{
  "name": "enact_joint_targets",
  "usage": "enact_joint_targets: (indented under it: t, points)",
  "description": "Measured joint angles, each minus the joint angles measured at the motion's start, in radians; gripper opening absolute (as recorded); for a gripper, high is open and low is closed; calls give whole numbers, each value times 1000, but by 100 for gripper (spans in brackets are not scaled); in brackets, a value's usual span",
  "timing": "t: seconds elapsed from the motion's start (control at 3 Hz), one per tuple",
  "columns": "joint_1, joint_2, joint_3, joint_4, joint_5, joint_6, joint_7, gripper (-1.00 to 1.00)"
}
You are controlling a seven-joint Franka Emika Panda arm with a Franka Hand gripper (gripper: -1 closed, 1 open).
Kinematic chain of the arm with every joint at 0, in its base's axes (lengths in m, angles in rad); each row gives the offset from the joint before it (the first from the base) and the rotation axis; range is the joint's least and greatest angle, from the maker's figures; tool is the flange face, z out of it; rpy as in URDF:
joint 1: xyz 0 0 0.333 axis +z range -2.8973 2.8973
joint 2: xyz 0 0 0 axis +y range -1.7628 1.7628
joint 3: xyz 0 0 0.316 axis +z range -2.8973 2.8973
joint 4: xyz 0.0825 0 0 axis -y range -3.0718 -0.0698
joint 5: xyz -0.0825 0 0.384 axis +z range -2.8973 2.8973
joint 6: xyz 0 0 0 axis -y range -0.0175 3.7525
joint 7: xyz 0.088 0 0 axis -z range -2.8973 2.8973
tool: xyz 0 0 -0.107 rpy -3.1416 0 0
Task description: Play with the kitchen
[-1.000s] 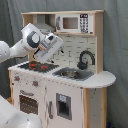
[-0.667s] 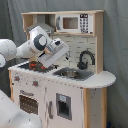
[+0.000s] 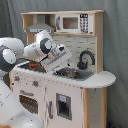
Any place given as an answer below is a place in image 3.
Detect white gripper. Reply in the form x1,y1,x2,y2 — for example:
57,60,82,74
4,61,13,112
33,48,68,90
41,44,72,72

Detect wooden toy kitchen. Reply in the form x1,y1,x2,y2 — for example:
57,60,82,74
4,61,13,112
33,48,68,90
11,10,116,128

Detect black toy faucet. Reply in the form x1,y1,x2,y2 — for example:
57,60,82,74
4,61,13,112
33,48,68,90
77,50,95,70

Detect grey toy sink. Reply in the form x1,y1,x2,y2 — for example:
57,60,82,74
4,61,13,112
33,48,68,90
53,67,93,81

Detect black toy stovetop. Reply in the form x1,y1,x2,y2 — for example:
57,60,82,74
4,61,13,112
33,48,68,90
20,62,46,73

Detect toy microwave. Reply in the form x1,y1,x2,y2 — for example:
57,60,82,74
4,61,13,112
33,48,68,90
56,13,93,34

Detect grey range hood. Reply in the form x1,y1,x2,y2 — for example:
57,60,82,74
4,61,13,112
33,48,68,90
26,14,55,33

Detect right oven knob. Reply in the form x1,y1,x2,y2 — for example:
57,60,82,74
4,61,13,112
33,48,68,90
32,81,39,87

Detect oven knob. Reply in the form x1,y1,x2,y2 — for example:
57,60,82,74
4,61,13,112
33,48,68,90
32,81,39,87
14,76,20,82

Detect white cabinet door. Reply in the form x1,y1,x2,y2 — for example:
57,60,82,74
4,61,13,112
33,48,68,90
47,84,83,128

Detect left oven knob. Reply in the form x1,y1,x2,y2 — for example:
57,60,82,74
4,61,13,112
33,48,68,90
14,76,20,82

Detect toy oven door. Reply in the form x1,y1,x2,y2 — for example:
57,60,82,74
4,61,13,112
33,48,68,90
19,90,38,114

